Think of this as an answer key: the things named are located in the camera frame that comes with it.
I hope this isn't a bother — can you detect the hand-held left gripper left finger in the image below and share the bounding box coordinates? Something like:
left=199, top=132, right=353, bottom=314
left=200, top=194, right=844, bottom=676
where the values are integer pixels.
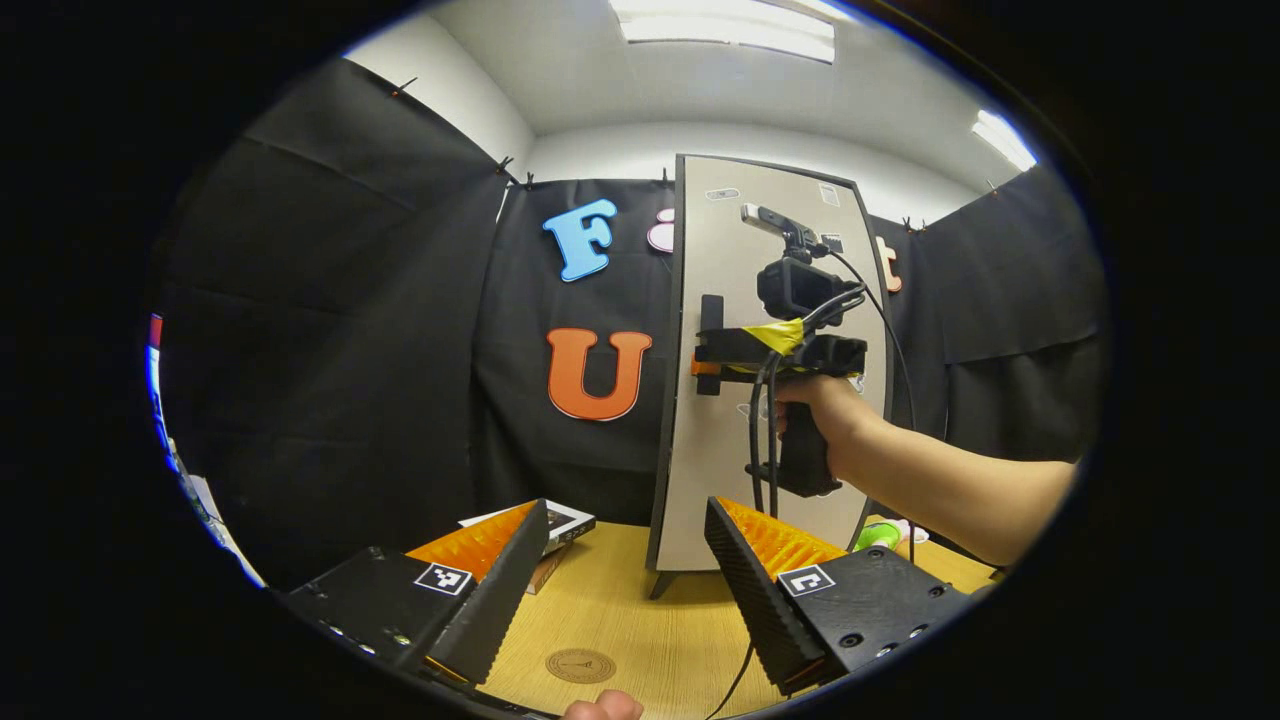
left=285, top=498, right=551, bottom=686

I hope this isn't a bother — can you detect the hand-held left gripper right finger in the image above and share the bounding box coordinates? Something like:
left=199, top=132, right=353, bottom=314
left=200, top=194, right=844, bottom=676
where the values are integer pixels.
left=705, top=496, right=973, bottom=698

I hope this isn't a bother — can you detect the black door handle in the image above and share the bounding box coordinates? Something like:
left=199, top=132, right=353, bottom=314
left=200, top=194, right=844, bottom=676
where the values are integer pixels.
left=697, top=295, right=724, bottom=396

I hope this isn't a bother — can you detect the beige cabinet door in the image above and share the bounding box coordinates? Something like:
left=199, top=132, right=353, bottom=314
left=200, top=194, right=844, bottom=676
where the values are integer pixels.
left=655, top=158, right=887, bottom=573

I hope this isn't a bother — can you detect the green pink plush toy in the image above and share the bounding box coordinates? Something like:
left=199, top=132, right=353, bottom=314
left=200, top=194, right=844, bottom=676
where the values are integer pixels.
left=853, top=518, right=931, bottom=553

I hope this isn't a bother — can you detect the small ceiling light panel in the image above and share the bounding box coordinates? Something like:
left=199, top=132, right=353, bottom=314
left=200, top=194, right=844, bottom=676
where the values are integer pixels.
left=972, top=110, right=1038, bottom=171

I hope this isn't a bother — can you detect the large ceiling light panel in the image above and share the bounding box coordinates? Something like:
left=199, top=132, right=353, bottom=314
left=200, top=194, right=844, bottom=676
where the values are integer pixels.
left=610, top=0, right=836, bottom=63

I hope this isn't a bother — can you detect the black backdrop cloth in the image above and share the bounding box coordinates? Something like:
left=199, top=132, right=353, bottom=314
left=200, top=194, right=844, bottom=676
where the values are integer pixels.
left=150, top=55, right=1111, bottom=591

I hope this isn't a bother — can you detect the white red blue banner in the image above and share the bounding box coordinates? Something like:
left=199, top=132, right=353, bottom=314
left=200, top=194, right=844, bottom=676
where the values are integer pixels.
left=148, top=312, right=269, bottom=589

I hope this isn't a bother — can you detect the thick black cable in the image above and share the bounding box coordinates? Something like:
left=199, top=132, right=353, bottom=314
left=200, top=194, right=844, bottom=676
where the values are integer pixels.
left=705, top=285, right=866, bottom=720

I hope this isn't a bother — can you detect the thin black cable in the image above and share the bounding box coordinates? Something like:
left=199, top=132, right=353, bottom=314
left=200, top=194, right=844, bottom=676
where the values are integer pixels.
left=825, top=248, right=916, bottom=563

